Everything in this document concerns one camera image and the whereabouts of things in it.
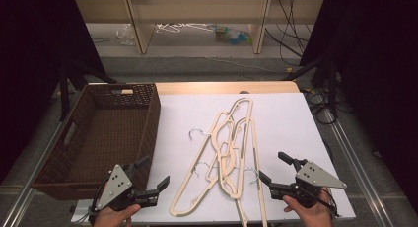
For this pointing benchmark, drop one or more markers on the person's right hand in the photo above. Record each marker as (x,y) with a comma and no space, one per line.
(312,217)

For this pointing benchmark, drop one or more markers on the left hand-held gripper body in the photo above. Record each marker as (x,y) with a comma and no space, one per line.
(115,184)

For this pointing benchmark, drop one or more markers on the brown wicker basket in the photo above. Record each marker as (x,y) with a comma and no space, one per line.
(108,131)

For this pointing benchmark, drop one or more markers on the beige clothes hanger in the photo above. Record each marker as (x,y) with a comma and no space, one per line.
(251,107)
(192,169)
(260,187)

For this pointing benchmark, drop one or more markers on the white table sheet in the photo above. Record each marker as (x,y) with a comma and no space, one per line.
(289,128)

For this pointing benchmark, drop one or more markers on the black metal stand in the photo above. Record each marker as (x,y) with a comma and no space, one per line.
(64,89)
(332,82)

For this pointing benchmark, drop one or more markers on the colourful plastic toys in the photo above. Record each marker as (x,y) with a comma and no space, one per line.
(233,36)

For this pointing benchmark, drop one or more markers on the clear plastic bag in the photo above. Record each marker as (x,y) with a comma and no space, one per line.
(125,34)

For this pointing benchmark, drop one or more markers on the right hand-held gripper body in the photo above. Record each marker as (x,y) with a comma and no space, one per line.
(315,176)

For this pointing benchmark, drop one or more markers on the beige wooden shelf unit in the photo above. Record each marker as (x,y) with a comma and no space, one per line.
(197,10)

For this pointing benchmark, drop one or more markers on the dark curtain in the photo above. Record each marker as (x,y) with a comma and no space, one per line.
(378,72)
(33,56)

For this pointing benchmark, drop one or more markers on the person's left hand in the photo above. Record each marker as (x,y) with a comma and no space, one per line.
(111,218)

